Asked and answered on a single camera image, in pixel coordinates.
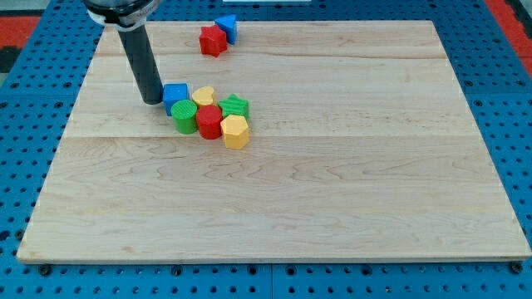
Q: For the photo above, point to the green star block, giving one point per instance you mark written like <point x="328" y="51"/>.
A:
<point x="234" y="105"/>

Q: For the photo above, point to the red cylinder block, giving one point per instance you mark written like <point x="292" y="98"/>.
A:
<point x="208" y="119"/>

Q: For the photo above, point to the yellow heart block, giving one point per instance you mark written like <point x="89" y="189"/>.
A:
<point x="204" y="96"/>

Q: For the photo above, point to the blue triangle block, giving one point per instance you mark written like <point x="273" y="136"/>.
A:
<point x="229" y="25"/>

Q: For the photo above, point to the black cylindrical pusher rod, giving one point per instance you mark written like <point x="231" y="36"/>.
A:
<point x="140" y="56"/>

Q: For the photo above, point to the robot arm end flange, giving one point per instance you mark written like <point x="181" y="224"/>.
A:
<point x="124" y="15"/>

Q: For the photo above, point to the wooden board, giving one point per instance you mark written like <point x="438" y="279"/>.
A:
<point x="362" y="148"/>

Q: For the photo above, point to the red star block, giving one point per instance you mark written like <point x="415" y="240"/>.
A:
<point x="212" y="40"/>

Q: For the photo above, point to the blue cube block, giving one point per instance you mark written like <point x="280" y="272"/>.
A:
<point x="173" y="92"/>

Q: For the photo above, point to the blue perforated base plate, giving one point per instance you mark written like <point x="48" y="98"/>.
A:
<point x="40" y="90"/>

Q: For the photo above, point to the yellow hexagon block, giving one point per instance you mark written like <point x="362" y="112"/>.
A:
<point x="235" y="131"/>

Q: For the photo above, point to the green cylinder block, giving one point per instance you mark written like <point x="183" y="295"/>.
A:
<point x="183" y="113"/>

